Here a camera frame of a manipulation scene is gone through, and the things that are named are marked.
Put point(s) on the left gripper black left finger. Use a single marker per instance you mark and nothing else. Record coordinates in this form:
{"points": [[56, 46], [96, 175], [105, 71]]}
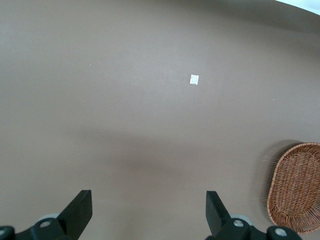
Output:
{"points": [[75, 215]]}

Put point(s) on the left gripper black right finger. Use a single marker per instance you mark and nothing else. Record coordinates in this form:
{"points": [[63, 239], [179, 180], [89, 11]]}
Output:
{"points": [[217, 217]]}

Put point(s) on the brown wicker basket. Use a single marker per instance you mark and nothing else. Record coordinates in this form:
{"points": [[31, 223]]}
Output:
{"points": [[295, 190]]}

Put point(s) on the brown table cover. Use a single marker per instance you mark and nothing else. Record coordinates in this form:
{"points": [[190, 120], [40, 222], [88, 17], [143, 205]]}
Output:
{"points": [[125, 100]]}

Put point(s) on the small white square sticker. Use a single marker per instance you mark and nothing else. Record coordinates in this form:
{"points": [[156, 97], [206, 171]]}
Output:
{"points": [[194, 79]]}

